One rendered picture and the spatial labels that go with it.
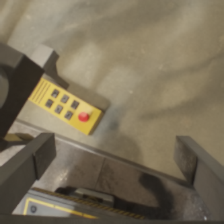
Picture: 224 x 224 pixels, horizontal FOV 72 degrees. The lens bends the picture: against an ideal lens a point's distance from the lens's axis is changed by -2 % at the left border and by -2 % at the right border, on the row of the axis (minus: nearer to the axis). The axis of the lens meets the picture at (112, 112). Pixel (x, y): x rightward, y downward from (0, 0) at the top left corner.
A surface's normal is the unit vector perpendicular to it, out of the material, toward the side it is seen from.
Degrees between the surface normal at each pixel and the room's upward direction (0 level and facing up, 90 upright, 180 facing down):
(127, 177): 0
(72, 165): 0
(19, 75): 90
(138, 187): 0
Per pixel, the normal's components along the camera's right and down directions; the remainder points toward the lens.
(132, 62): -0.14, -0.16
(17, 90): 0.86, 0.47
